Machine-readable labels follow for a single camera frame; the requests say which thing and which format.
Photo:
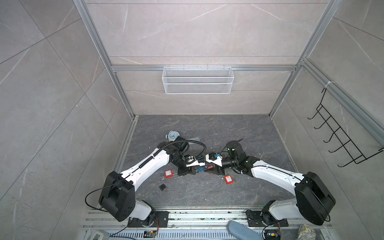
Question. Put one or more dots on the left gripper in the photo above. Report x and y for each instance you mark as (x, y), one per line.
(188, 170)

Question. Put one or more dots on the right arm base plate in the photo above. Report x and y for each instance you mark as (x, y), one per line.
(255, 219)

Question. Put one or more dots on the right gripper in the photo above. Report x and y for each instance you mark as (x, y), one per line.
(219, 170)

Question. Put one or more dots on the small black padlock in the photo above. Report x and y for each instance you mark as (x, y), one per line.
(163, 186)

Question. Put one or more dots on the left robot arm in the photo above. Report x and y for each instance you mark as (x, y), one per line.
(118, 195)

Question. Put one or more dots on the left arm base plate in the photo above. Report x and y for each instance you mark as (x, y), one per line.
(158, 219)

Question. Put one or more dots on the black wire hook rack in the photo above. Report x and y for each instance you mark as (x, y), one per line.
(346, 143)

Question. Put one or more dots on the aluminium rail front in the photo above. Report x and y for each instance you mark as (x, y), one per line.
(184, 218)

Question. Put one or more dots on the patterned shoe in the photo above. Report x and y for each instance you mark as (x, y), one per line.
(305, 232)

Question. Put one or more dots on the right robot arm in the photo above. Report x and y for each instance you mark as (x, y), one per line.
(312, 200)

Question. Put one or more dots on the red padlock long shackle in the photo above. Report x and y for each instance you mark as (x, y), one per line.
(171, 174)

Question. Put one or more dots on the white wire basket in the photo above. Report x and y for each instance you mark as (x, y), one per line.
(197, 80)

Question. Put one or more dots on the blue padlock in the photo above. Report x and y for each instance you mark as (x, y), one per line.
(200, 169)

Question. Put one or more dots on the blue slipper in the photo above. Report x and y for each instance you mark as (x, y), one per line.
(242, 232)

